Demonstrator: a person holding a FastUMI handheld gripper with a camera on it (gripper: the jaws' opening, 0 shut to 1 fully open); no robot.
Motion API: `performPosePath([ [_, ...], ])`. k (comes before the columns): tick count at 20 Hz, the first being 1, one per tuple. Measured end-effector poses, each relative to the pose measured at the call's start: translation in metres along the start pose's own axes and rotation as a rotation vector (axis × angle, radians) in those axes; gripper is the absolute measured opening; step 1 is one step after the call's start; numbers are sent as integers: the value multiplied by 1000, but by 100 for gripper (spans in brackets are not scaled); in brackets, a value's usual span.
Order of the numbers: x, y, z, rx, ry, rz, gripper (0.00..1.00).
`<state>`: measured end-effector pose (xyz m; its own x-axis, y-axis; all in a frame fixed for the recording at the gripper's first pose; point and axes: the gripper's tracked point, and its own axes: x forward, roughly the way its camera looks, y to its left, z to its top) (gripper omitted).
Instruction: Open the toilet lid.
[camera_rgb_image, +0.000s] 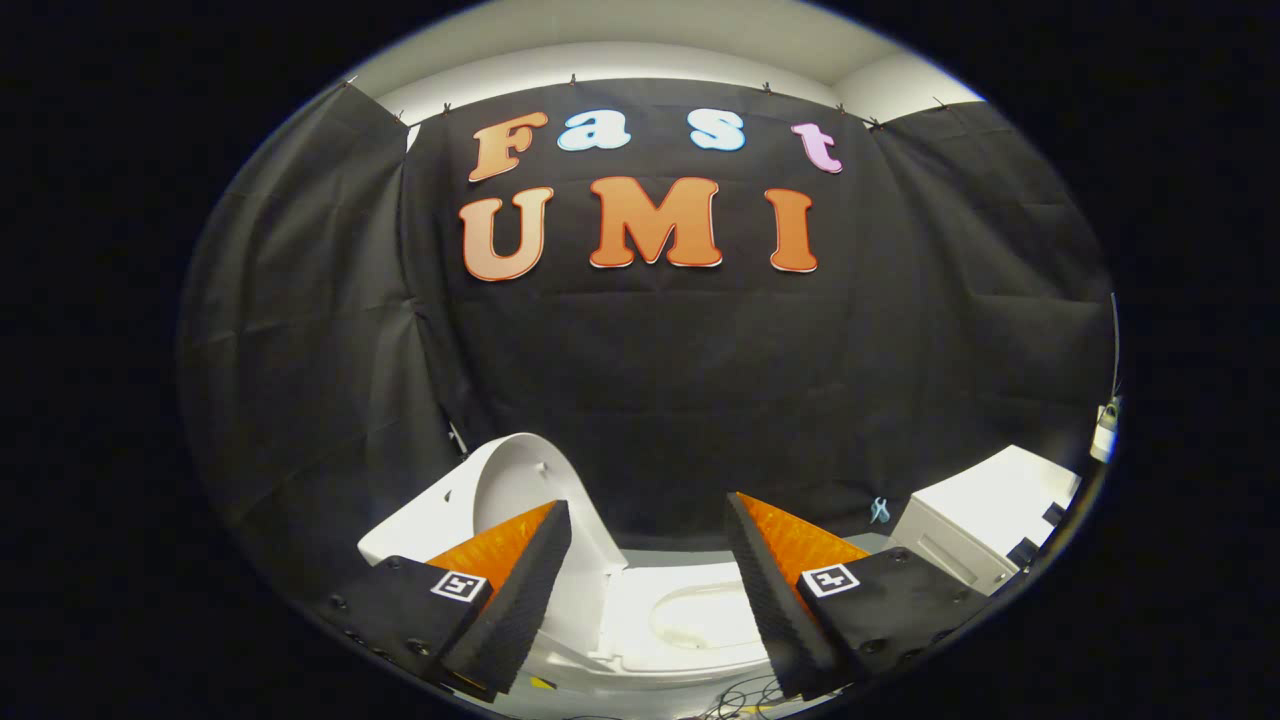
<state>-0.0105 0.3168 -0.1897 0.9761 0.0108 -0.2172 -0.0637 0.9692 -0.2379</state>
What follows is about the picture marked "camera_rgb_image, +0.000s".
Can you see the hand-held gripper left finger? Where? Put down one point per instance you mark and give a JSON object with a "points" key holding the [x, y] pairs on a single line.
{"points": [[520, 600]]}

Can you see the black backdrop cloth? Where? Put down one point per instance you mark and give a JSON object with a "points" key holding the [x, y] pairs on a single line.
{"points": [[700, 380]]}

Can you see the small dark object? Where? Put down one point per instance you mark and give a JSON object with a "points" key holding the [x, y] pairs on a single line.
{"points": [[1022, 553]]}

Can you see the small grey device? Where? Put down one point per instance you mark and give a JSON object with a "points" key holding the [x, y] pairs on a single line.
{"points": [[1108, 415]]}

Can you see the white block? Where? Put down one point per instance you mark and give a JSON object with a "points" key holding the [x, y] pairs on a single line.
{"points": [[1103, 446]]}

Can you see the small blue clip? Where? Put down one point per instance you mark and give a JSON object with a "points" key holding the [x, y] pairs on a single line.
{"points": [[879, 511]]}

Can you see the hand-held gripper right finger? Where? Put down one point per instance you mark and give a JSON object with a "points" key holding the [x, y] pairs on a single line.
{"points": [[775, 600]]}

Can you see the white toilet body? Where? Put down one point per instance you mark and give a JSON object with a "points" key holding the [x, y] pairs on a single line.
{"points": [[680, 620]]}

